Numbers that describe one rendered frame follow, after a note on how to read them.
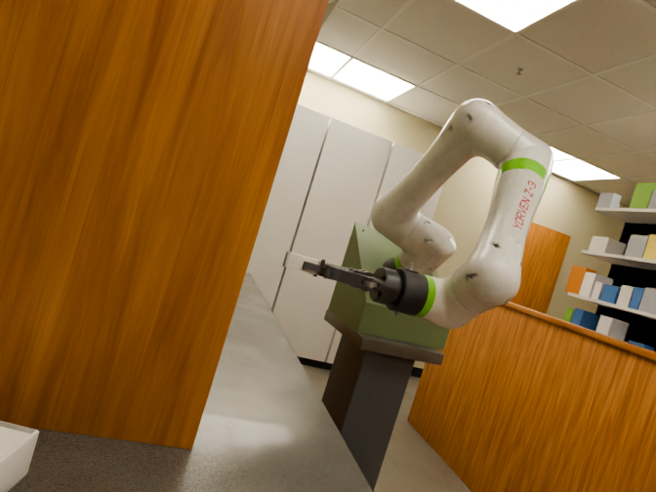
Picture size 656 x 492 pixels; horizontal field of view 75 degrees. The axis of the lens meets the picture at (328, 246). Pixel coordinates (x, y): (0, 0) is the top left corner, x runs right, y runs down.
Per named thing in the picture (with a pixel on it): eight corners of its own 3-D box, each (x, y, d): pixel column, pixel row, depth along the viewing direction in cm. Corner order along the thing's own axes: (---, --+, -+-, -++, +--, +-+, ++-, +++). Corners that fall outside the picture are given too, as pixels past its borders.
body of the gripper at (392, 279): (389, 267, 94) (350, 257, 91) (406, 273, 86) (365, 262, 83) (380, 301, 94) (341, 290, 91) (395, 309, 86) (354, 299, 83)
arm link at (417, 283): (419, 324, 87) (399, 313, 96) (435, 269, 87) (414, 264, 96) (392, 318, 85) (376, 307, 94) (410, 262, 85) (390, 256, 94)
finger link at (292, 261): (316, 274, 85) (316, 275, 84) (282, 266, 83) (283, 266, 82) (320, 261, 85) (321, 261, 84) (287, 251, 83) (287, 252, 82)
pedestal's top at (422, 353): (393, 334, 173) (396, 325, 173) (441, 365, 144) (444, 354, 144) (323, 318, 161) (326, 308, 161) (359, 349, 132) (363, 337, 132)
